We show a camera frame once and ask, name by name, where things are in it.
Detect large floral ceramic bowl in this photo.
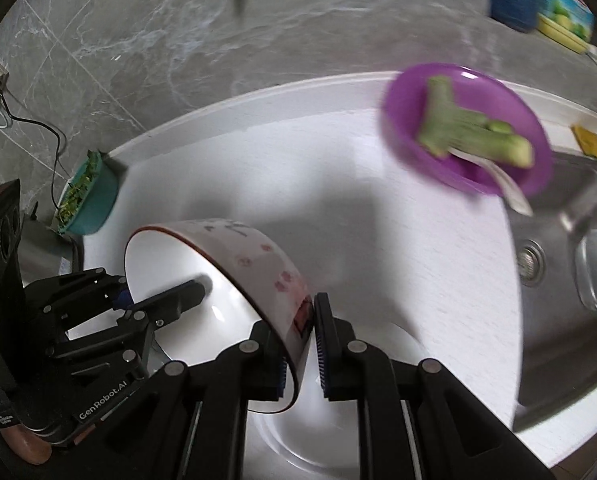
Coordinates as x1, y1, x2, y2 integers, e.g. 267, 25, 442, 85
123, 217, 313, 415

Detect white plate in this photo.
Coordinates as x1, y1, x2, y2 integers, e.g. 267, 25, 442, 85
248, 320, 432, 476

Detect green leafy vegetables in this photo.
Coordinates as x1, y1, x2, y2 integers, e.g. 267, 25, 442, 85
54, 151, 103, 233

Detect stainless steel sink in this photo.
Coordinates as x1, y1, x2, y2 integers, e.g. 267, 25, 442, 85
509, 152, 597, 433

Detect white spoon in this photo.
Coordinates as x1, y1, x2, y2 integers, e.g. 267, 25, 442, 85
451, 147, 533, 217

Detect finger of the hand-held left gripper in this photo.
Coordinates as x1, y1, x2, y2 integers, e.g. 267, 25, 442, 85
23, 268, 130, 346
48, 279, 208, 377

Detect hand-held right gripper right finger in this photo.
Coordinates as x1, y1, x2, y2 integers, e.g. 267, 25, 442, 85
313, 292, 554, 480

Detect black power cable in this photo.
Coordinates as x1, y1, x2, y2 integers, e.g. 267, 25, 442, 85
0, 87, 68, 211

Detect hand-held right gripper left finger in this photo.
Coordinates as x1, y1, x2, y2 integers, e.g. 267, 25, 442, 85
63, 320, 286, 480

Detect yellow sponge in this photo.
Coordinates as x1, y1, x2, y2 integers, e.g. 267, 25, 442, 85
571, 125, 597, 163

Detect metal sink drain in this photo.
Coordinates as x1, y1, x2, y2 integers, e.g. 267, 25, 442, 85
516, 240, 547, 288

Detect purple plastic bowl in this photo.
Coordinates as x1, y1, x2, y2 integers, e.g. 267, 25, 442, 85
381, 62, 554, 198

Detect box with green fruit print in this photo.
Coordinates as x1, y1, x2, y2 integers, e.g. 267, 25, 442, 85
536, 0, 597, 54

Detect person's left hand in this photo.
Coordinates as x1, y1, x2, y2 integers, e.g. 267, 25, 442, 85
6, 422, 52, 465

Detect green vegetable stem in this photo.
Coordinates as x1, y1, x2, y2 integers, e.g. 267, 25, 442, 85
417, 76, 534, 168

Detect teal plastic basin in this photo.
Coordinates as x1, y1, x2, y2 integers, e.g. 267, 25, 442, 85
53, 150, 122, 236

